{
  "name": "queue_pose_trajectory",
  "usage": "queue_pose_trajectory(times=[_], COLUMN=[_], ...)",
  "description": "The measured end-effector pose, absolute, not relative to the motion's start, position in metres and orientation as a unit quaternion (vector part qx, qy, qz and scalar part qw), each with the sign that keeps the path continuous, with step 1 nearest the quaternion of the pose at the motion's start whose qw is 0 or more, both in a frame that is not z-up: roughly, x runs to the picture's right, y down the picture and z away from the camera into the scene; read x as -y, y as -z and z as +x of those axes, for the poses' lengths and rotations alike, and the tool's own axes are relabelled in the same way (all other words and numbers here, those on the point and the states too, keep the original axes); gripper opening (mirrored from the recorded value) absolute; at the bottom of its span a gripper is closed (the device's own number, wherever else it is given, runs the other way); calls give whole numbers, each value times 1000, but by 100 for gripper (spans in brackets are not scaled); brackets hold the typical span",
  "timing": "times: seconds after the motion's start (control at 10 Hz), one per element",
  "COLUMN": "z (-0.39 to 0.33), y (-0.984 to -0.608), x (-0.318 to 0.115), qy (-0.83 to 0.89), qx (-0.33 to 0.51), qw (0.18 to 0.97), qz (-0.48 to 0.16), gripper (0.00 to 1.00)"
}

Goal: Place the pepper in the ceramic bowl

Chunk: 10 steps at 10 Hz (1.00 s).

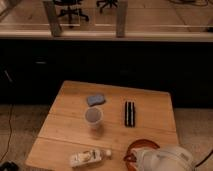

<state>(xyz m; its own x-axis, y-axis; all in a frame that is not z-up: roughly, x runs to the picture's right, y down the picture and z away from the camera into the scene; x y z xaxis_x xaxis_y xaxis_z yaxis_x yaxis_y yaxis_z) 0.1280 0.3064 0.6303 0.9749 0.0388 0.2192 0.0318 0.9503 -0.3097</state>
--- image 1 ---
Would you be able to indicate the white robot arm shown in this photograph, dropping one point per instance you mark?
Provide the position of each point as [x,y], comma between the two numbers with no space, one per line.
[169,158]

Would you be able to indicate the orange ceramic bowl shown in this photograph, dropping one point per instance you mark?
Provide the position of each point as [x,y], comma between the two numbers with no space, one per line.
[140,143]

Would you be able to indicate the blue sponge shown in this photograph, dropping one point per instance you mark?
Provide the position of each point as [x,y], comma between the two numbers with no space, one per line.
[95,99]

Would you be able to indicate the clear plastic cup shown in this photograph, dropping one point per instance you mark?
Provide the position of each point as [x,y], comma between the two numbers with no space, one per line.
[93,117]

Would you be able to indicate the black rectangular object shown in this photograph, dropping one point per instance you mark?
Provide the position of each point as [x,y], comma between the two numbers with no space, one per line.
[129,120]

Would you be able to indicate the black office chair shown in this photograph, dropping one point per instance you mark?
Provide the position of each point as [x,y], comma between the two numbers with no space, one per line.
[69,11]
[106,2]

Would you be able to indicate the grey metal post left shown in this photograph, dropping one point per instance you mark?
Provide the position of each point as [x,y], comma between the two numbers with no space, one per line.
[54,24]

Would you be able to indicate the grey metal post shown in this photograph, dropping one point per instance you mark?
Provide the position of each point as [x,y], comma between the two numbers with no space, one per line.
[121,18]
[54,24]

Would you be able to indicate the grey metal post right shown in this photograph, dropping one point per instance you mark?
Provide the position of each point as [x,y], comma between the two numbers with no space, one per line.
[121,18]

